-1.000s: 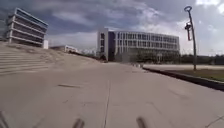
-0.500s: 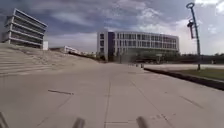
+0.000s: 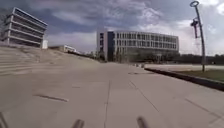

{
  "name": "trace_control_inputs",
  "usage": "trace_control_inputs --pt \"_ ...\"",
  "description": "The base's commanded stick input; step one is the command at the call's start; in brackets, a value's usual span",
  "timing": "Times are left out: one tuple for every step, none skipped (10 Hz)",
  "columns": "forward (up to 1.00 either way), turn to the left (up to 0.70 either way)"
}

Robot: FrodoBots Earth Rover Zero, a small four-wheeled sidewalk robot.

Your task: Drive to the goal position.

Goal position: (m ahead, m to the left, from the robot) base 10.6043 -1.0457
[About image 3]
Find robot's own part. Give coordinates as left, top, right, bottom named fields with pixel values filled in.
left=71, top=119, right=85, bottom=128
left=136, top=116, right=149, bottom=128

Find large white and dark building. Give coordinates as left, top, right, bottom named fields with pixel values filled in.
left=96, top=29, right=180, bottom=63

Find low white building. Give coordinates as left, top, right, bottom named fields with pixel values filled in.
left=48, top=44, right=78, bottom=54

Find small white building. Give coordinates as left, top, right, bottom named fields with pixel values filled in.
left=41, top=39, right=49, bottom=50

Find tall lamp pole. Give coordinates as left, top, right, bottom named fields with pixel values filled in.
left=189, top=0, right=207, bottom=73

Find wide concrete steps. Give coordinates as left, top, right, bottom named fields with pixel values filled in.
left=0, top=44, right=101, bottom=78

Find grey concrete slab plaza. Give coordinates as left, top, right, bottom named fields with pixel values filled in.
left=0, top=61, right=224, bottom=128

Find dark low kerb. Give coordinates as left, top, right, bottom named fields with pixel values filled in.
left=143, top=67, right=224, bottom=92

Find row of trees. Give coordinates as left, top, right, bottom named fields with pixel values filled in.
left=178, top=53, right=224, bottom=66

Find white building with dark bands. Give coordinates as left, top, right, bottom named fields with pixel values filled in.
left=0, top=7, right=49, bottom=49

